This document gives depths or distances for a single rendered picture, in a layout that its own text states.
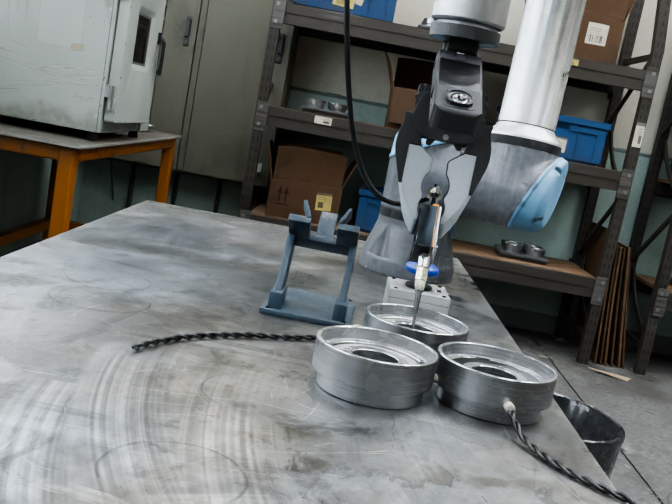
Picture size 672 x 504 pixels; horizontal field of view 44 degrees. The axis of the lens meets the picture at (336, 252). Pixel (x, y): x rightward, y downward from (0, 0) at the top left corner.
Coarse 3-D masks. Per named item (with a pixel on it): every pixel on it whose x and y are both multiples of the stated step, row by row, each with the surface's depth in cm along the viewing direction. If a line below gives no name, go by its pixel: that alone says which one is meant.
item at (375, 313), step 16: (384, 304) 87; (400, 304) 88; (368, 320) 82; (384, 320) 80; (416, 320) 88; (432, 320) 88; (448, 320) 87; (416, 336) 78; (432, 336) 78; (448, 336) 79; (464, 336) 81
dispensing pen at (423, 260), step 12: (432, 192) 86; (432, 204) 86; (420, 216) 83; (432, 216) 83; (420, 228) 82; (432, 228) 83; (420, 240) 82; (432, 240) 82; (420, 252) 83; (420, 264) 82; (420, 276) 82; (420, 288) 82
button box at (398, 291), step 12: (396, 288) 94; (408, 288) 95; (432, 288) 98; (444, 288) 100; (384, 300) 99; (396, 300) 94; (408, 300) 94; (420, 300) 94; (432, 300) 94; (444, 300) 94; (444, 312) 94
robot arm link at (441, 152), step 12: (432, 144) 123; (444, 144) 124; (432, 156) 124; (444, 156) 124; (456, 156) 123; (396, 168) 127; (432, 168) 124; (444, 168) 123; (396, 180) 127; (432, 180) 124; (444, 180) 123; (384, 192) 130; (396, 192) 127; (444, 192) 124; (384, 204) 129; (420, 204) 125
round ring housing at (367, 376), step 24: (336, 336) 74; (360, 336) 76; (384, 336) 76; (312, 360) 71; (336, 360) 67; (360, 360) 66; (384, 360) 73; (432, 360) 69; (336, 384) 68; (360, 384) 66; (384, 384) 66; (408, 384) 67; (432, 384) 70; (384, 408) 67; (408, 408) 68
